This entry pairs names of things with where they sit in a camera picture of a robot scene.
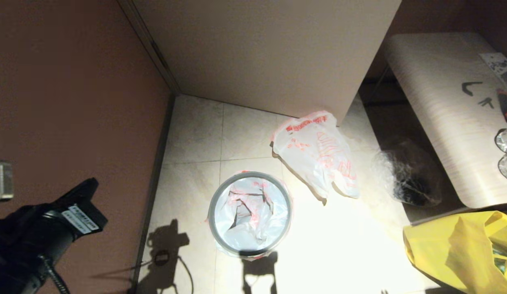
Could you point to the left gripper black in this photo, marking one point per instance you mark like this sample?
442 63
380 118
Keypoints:
45 232

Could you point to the crumpled clear plastic bag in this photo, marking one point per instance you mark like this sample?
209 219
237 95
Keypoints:
400 171

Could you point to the black object in clear bag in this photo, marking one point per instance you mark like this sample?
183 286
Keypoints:
412 194

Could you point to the yellow plastic bag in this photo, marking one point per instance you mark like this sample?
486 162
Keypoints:
449 253

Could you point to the dark baseboard strip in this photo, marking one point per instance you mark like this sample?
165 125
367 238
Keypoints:
165 130

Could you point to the black metal table leg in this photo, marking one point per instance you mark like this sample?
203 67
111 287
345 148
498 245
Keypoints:
378 87

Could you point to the white wood-grain table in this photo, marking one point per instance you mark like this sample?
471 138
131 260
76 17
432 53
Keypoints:
433 81

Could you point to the printed paper sheet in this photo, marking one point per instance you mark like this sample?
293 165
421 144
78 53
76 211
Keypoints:
500 67

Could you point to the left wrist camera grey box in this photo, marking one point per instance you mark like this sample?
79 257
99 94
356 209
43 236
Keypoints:
1 179

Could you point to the dark door frame strip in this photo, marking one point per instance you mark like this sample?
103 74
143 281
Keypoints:
155 53

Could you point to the black angle bracket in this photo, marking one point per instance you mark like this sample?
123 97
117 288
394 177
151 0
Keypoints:
465 87

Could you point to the small black forked bracket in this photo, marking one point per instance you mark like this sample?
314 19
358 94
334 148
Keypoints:
487 103

